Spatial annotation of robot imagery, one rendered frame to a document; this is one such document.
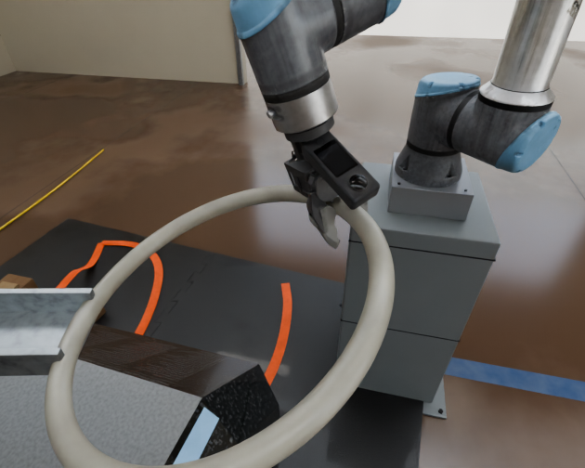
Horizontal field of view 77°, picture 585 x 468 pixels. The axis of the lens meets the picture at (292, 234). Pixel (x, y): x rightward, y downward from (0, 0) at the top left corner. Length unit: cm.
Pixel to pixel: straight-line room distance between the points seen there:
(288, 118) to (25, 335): 51
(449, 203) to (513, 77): 36
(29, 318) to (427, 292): 100
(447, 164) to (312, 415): 87
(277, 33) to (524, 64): 60
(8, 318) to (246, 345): 121
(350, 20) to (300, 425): 44
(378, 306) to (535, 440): 147
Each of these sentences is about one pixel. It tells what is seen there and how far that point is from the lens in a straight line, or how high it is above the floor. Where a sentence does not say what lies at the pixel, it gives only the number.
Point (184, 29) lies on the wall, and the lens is 557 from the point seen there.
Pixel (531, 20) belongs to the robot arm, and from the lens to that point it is 92.
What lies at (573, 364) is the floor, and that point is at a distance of 213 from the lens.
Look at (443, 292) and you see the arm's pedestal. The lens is 123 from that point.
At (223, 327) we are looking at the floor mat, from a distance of 189.
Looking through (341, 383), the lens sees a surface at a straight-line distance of 37.
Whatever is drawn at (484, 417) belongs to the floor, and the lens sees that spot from 179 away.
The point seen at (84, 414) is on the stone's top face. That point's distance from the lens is 85.
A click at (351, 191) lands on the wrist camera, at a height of 123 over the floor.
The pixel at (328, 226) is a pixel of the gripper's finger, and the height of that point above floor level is 114.
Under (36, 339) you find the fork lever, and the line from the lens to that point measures 70.
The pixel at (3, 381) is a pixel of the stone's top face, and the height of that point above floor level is 80.
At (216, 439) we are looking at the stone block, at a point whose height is 76.
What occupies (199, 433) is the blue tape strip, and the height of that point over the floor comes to 78.
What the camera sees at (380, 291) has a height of 118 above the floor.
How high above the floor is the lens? 148
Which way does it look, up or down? 38 degrees down
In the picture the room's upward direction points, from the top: 1 degrees counter-clockwise
